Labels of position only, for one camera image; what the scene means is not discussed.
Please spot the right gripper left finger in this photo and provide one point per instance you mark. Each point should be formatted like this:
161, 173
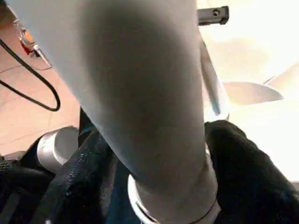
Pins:
79, 186

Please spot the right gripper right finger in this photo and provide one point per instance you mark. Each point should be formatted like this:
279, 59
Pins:
252, 177

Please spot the white plastic table top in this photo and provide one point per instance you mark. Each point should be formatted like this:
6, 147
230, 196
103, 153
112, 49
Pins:
261, 56

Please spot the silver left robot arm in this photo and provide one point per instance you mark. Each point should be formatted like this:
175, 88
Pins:
56, 147

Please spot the white plastic table leg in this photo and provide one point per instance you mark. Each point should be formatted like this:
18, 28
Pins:
140, 93

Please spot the small white side table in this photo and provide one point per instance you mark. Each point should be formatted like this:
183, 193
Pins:
39, 53

